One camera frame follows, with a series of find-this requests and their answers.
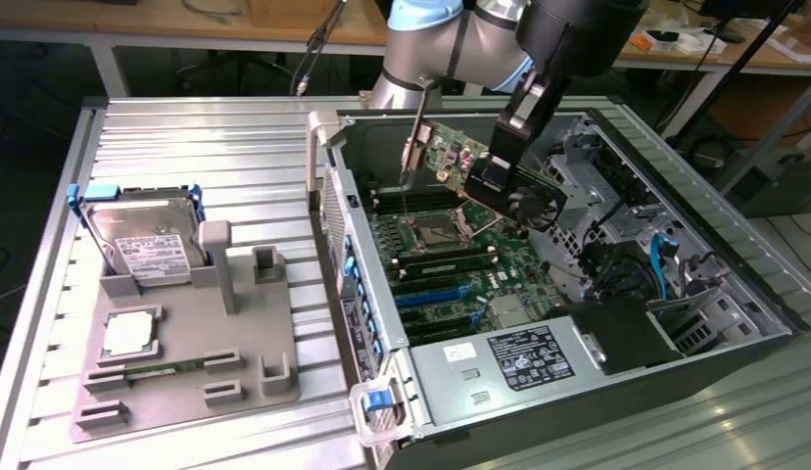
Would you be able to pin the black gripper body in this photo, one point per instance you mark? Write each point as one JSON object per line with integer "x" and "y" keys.
{"x": 576, "y": 34}

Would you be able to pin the black graphics card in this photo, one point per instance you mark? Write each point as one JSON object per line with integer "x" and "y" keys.
{"x": 540, "y": 208}

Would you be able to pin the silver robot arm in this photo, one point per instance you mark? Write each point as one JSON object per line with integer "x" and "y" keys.
{"x": 419, "y": 49}

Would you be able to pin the orange small part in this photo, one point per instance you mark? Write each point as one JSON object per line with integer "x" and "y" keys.
{"x": 643, "y": 43}

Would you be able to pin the silver perforated disk bay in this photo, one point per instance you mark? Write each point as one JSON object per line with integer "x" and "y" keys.
{"x": 579, "y": 196}

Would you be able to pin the white plastic part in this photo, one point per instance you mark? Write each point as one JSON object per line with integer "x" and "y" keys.
{"x": 696, "y": 44}

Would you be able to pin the metal socket cover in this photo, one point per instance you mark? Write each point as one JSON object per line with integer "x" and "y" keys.
{"x": 460, "y": 219}

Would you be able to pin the CPU socket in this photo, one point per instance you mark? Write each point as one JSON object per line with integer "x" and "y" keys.
{"x": 435, "y": 230}

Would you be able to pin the black monitor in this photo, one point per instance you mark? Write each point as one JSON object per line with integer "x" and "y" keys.
{"x": 726, "y": 7}

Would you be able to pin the green motherboard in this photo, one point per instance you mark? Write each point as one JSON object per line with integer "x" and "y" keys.
{"x": 511, "y": 254}

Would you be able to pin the dark RAM stick white label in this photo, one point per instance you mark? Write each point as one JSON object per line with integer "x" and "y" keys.
{"x": 446, "y": 264}

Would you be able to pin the black stand pole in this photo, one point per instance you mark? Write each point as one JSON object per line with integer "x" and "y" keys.
{"x": 761, "y": 36}

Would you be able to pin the blue expansion slot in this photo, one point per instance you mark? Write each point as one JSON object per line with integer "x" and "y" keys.
{"x": 432, "y": 296}

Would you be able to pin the silver chipset heatsink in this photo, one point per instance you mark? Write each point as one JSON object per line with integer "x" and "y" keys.
{"x": 511, "y": 311}

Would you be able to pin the black expansion slot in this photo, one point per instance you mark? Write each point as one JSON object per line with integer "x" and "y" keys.
{"x": 439, "y": 333}

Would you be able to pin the dark grey cabinet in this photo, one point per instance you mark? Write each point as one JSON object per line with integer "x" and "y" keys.
{"x": 791, "y": 186}

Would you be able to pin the black air shroud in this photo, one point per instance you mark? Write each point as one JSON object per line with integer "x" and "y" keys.
{"x": 615, "y": 338}

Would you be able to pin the black chair base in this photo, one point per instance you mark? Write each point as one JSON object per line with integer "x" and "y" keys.
{"x": 249, "y": 63}

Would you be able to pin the silver slotted disk bay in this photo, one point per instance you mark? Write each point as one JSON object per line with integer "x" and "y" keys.
{"x": 706, "y": 323}

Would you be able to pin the grey power supply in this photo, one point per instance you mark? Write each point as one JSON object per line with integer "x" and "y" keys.
{"x": 446, "y": 387}

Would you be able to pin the blue case latch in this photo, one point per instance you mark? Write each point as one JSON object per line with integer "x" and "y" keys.
{"x": 375, "y": 399}

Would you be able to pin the hard disk blue caddy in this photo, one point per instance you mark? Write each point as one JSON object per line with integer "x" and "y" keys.
{"x": 144, "y": 235}

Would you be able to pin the black open PC case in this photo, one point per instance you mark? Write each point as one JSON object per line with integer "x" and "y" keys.
{"x": 576, "y": 431}

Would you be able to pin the grey parts rack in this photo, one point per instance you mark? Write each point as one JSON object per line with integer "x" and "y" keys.
{"x": 184, "y": 318}

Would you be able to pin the green RAM stick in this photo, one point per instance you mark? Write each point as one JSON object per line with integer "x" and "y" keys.
{"x": 171, "y": 367}

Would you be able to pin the silver CPU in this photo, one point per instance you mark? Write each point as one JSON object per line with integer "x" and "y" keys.
{"x": 128, "y": 335}

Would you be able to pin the wooden desk white frame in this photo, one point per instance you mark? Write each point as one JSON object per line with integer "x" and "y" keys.
{"x": 766, "y": 61}
{"x": 85, "y": 19}

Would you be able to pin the aluminium profile frame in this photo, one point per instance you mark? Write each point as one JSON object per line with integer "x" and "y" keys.
{"x": 807, "y": 105}

